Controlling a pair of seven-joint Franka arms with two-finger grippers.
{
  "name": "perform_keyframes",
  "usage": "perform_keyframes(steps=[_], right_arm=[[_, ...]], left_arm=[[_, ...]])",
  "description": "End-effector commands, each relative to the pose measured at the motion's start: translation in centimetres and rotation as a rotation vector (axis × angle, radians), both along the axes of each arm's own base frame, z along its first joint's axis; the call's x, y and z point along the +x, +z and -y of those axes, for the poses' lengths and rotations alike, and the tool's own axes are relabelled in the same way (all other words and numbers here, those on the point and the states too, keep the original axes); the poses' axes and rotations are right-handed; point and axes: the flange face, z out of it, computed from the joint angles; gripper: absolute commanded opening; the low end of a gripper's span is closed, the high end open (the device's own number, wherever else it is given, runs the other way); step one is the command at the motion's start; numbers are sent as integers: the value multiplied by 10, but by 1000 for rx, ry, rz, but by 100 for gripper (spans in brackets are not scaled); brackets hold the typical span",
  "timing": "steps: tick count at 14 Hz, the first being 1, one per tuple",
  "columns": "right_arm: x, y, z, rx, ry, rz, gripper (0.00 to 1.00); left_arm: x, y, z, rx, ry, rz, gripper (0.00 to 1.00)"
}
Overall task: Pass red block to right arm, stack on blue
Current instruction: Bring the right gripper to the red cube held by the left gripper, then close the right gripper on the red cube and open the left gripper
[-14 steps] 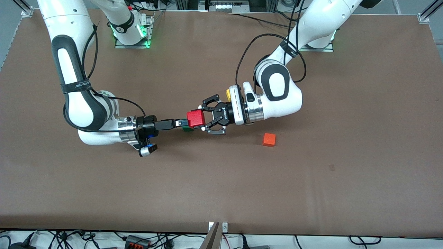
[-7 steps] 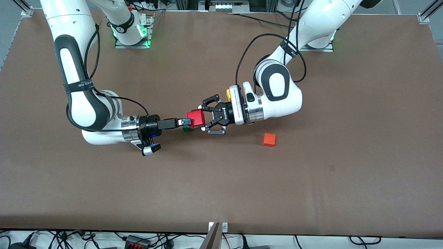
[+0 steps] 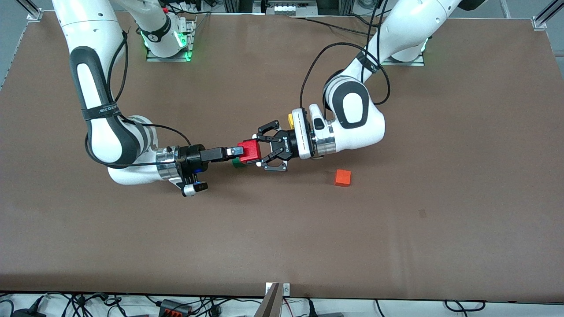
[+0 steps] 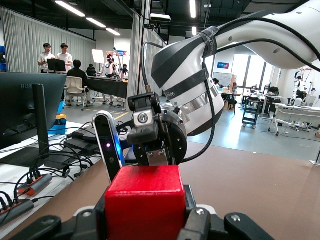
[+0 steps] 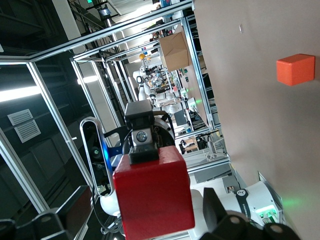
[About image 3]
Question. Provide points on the metal table corner bracket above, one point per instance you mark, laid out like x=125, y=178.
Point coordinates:
x=34, y=16
x=539, y=23

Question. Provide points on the yellow wooden cube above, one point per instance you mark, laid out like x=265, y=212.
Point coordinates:
x=291, y=121

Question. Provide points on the black power strip orange switches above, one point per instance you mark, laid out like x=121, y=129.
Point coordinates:
x=174, y=308

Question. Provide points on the white post mounting bracket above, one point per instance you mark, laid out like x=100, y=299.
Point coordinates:
x=286, y=289

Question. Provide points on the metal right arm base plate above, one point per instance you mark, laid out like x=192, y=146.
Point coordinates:
x=167, y=59

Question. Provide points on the grey device white connectors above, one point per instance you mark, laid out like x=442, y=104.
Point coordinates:
x=286, y=9

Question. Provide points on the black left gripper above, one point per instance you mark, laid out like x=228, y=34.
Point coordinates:
x=282, y=148

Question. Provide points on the orange wooden cube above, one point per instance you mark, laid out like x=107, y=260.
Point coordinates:
x=343, y=178

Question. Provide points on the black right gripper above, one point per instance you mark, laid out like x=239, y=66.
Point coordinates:
x=194, y=156

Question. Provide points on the black plug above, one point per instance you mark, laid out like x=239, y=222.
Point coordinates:
x=310, y=310

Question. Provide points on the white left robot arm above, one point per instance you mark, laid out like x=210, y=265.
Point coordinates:
x=352, y=110

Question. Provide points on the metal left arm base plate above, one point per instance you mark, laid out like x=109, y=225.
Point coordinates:
x=414, y=64

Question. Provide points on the green wooden cube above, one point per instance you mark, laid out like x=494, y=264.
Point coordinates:
x=238, y=164

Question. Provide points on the red wooden cube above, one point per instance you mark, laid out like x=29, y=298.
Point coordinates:
x=251, y=152

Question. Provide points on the aluminium diagonal strut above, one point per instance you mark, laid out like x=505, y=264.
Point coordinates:
x=28, y=5

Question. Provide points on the black power adapter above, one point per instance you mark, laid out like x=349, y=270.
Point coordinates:
x=26, y=313

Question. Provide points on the grey metal camera post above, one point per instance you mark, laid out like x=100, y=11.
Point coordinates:
x=271, y=304

